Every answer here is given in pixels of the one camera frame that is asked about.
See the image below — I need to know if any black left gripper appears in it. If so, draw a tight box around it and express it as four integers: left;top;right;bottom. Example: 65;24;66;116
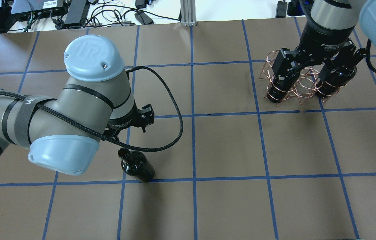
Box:
103;104;154;138

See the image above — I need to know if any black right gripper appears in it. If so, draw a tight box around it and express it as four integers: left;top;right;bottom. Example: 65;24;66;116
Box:
272;23;368;89

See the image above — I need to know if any dark glass wine bottle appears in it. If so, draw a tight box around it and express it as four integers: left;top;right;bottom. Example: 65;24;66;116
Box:
117;148;155;183

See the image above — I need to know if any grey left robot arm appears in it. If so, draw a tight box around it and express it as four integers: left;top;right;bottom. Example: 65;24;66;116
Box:
0;35;154;176

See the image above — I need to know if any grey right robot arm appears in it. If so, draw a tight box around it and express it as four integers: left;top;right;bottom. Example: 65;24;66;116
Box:
272;0;376;91

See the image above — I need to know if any dark wine bottle in basket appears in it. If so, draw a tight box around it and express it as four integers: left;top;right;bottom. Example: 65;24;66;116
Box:
265;72;300;105

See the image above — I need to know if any black power adapter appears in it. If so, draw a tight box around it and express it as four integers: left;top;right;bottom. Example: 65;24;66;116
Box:
134;12;154;25

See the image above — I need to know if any copper wire wine basket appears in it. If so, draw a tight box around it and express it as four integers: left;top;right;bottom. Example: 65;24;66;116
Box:
260;48;346;106

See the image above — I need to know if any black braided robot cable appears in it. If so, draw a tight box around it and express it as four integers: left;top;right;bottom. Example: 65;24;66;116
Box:
0;66;184;152

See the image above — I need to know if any aluminium frame post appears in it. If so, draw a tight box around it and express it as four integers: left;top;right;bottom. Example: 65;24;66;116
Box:
180;0;198;26

